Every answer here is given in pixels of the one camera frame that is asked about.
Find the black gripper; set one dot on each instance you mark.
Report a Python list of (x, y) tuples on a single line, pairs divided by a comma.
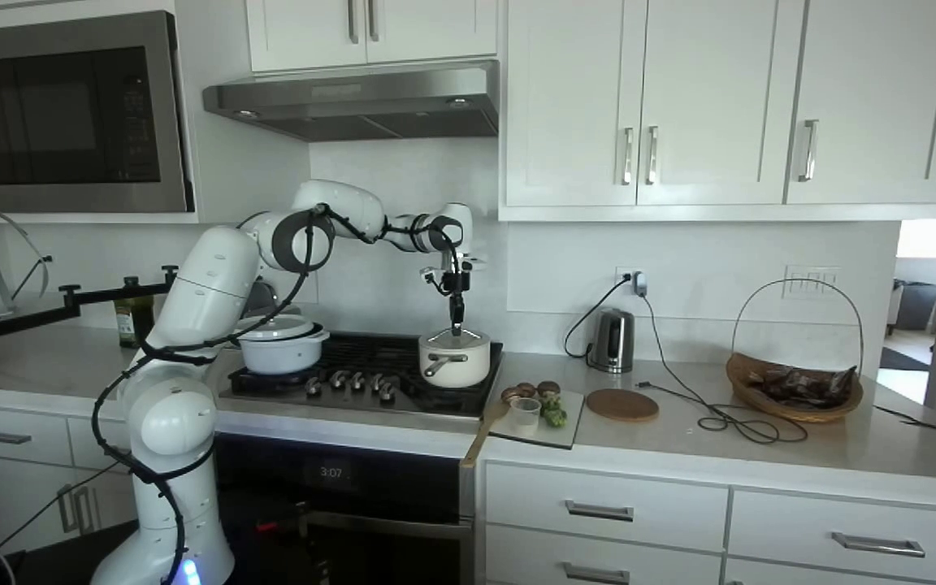
[(455, 281)]

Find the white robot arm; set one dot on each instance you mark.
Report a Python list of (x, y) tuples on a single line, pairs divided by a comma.
[(210, 281)]

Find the white enamel casserole pot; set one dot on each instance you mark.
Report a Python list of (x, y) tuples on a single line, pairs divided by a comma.
[(276, 343)]

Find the black gas cooktop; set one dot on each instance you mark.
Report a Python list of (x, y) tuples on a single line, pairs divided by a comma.
[(382, 360)]

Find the metal stove knob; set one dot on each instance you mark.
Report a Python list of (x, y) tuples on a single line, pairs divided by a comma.
[(335, 382), (385, 392), (314, 389), (358, 382)]

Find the small bowl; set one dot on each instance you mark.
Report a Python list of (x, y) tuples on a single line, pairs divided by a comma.
[(521, 395)]

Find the white cutting board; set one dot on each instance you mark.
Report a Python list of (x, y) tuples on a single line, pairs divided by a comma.
[(535, 427)]

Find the green vegetable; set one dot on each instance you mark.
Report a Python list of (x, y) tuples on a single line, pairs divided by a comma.
[(553, 415)]

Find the stainless electric kettle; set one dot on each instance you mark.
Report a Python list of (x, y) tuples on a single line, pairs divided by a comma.
[(611, 343)]

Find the round cork trivet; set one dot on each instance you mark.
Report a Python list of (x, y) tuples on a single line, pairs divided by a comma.
[(622, 403)]

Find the white wide base cabinet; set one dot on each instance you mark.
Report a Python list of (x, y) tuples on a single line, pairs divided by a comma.
[(535, 509)]

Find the stainless range hood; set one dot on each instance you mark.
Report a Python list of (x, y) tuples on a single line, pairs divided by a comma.
[(358, 97)]

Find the dark glass bottle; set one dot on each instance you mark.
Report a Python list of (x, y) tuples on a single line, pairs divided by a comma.
[(133, 317)]

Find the white cabinet above hood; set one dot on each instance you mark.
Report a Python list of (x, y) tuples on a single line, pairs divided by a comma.
[(308, 30)]

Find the white wide upper cabinet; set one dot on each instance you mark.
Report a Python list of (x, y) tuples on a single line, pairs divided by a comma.
[(728, 97)]

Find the stainless built-in microwave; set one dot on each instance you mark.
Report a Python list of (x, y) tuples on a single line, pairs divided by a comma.
[(66, 115)]

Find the white narrow base cabinet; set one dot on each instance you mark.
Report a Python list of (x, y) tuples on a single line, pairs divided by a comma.
[(24, 475)]

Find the white wall outlet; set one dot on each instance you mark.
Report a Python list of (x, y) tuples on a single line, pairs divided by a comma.
[(632, 285)]

